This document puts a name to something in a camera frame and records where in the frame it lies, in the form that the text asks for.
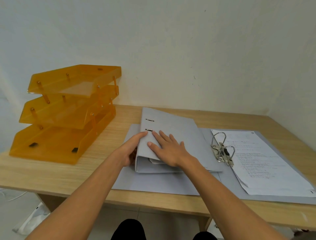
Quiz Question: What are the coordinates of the person's left forearm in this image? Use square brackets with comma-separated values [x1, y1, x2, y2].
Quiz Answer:
[25, 152, 125, 240]

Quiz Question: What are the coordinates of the person's left hand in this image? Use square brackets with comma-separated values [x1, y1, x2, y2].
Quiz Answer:
[116, 131, 148, 167]

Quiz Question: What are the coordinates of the stack of printed paper sheets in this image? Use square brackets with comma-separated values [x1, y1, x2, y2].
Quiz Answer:
[211, 129, 316, 198]

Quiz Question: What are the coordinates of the person's left leg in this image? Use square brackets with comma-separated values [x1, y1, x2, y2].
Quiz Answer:
[111, 219, 147, 240]

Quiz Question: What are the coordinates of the white cable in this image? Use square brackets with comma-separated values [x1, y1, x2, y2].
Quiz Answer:
[0, 189, 28, 202]

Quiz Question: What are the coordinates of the person's right forearm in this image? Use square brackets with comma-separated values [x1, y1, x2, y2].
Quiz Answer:
[182, 158, 289, 240]

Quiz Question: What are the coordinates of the wooden table leg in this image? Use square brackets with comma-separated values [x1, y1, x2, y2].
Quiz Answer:
[198, 215, 213, 232]
[37, 194, 65, 212]

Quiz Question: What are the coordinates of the orange three-tier document tray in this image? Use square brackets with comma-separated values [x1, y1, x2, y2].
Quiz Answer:
[9, 64, 122, 165]

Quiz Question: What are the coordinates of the metal lever arch mechanism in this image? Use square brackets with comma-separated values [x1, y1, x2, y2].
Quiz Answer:
[211, 132, 236, 168]

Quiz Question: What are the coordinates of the person's leg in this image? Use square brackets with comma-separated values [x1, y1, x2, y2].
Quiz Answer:
[192, 231, 218, 240]
[111, 219, 147, 240]

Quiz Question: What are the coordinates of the person's right hand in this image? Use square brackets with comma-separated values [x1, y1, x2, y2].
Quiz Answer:
[147, 130, 198, 170]

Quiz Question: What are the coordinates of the grey lever arch binder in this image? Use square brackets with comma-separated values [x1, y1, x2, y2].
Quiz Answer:
[112, 124, 316, 205]
[134, 107, 224, 174]

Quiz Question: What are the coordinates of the person's right leg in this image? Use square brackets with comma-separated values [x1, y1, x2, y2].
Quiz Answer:
[192, 231, 218, 240]

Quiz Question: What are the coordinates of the open grey lever arch binder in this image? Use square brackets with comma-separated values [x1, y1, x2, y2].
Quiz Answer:
[112, 124, 316, 205]

